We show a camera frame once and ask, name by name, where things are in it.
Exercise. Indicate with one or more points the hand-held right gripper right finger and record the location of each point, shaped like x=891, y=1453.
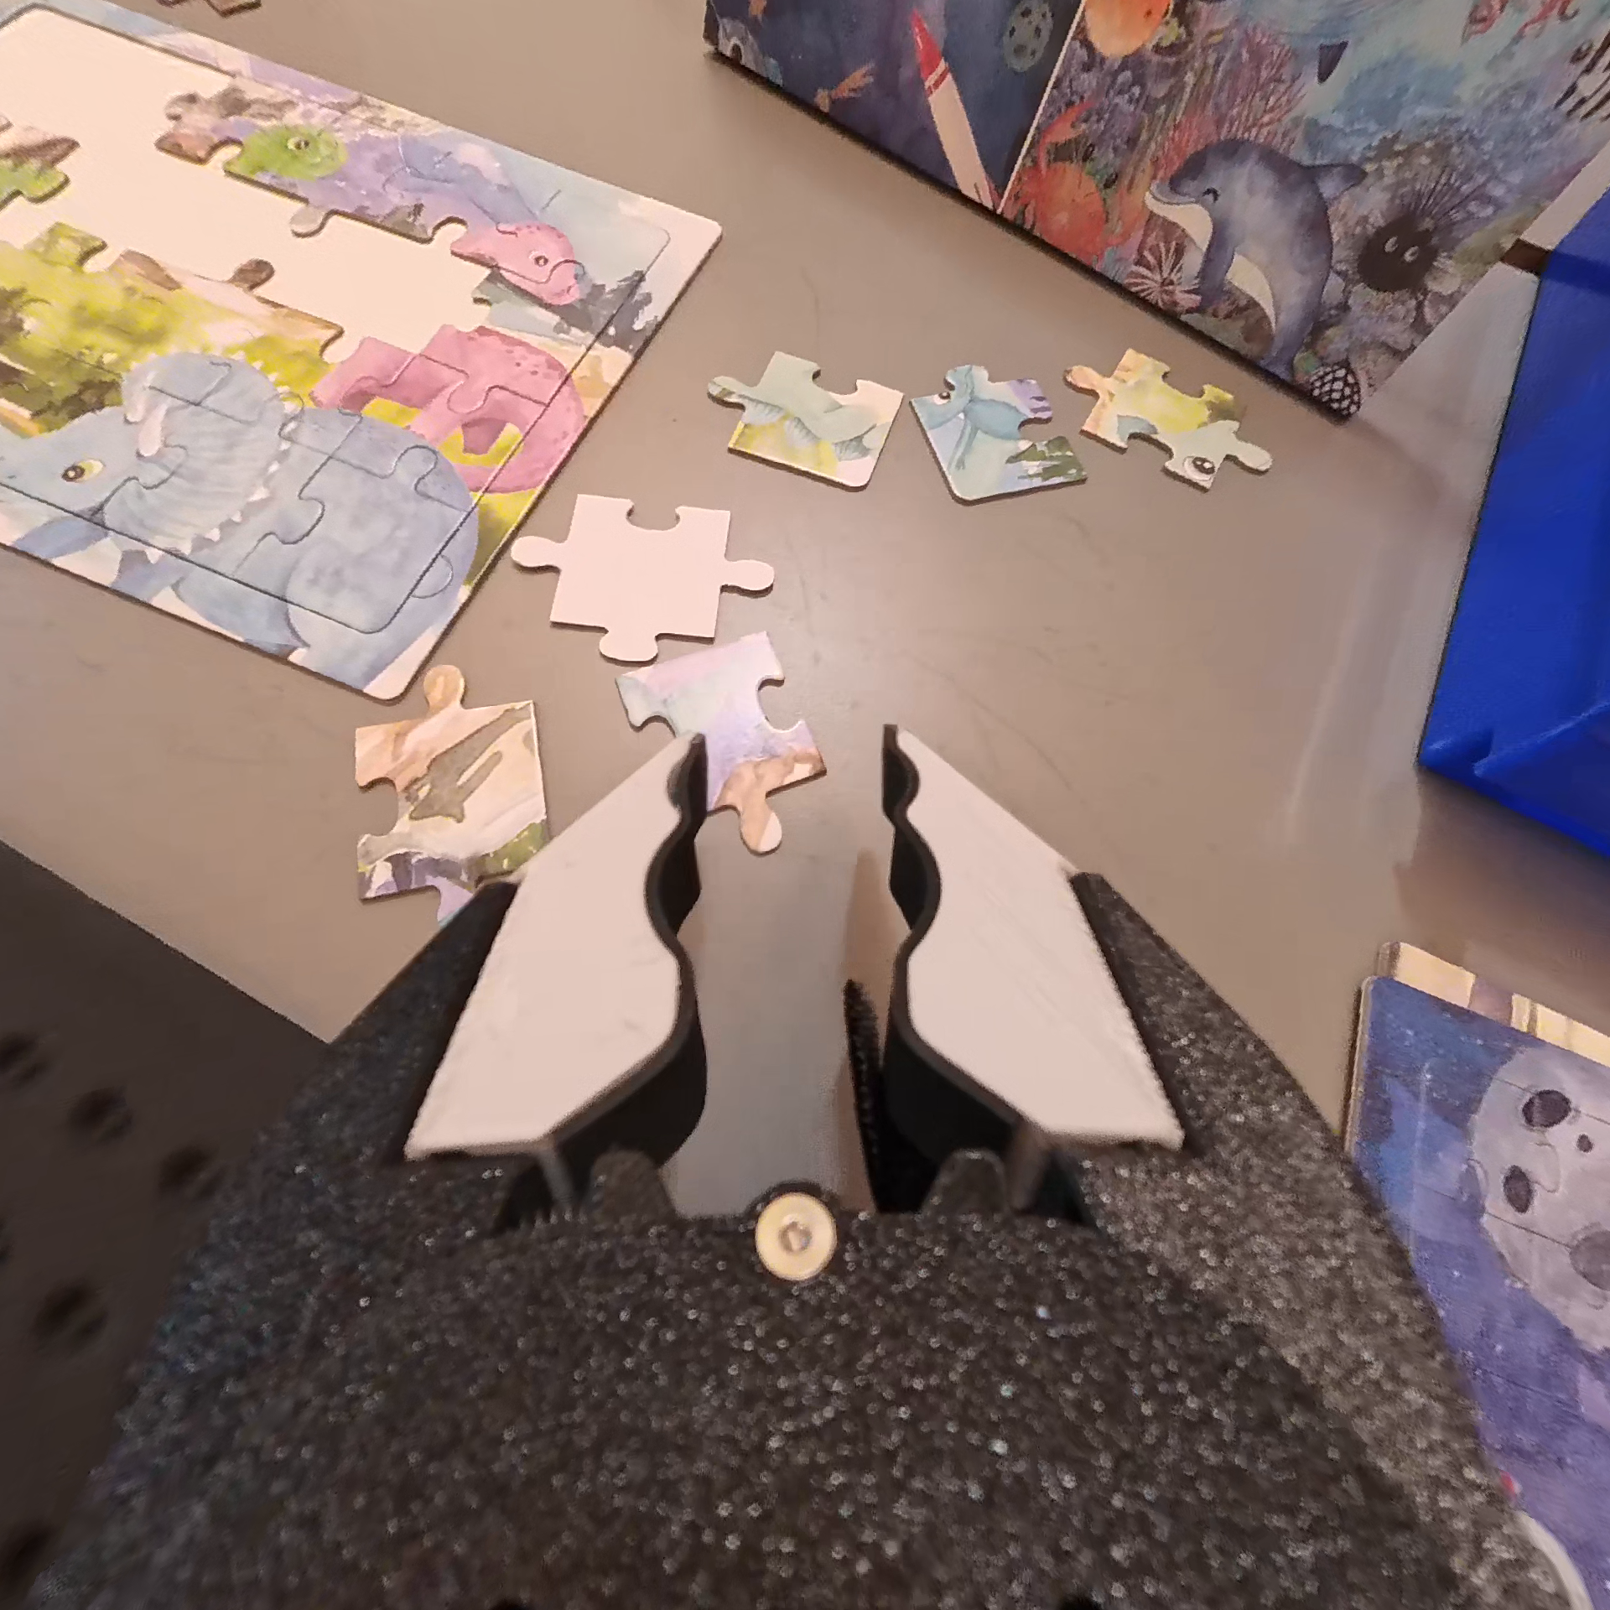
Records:
x=1029, y=1005

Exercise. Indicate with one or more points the green dinosaur head puzzle piece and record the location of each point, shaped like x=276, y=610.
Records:
x=287, y=154

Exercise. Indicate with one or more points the grey desk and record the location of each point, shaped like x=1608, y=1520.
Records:
x=1132, y=692

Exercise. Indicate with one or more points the pile of puzzle pieces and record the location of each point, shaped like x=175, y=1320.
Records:
x=627, y=579

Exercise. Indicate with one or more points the pink dinosaur head puzzle piece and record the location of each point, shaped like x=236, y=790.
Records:
x=529, y=258

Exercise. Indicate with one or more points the green and brown puzzle piece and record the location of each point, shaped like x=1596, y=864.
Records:
x=30, y=163

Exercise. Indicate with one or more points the blue purple puzzle piece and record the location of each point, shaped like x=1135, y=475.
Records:
x=451, y=177

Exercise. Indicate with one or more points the blue plastic bin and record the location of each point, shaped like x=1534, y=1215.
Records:
x=1548, y=564

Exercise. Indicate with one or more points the colourful puzzle box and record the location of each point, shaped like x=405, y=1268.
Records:
x=1132, y=191

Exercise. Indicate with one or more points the space puzzle board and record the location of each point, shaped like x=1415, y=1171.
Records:
x=1445, y=1194

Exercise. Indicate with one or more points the blue tree puzzle piece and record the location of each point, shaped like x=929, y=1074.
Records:
x=980, y=438

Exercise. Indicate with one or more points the purple beige puzzle piece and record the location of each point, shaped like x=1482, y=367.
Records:
x=728, y=730

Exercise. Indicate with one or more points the pale yellow teal puzzle piece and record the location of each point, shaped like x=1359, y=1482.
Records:
x=806, y=429

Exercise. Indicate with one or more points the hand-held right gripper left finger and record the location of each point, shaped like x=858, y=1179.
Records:
x=554, y=1005

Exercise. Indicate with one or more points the dinosaur puzzle tray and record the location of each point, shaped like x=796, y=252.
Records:
x=402, y=289

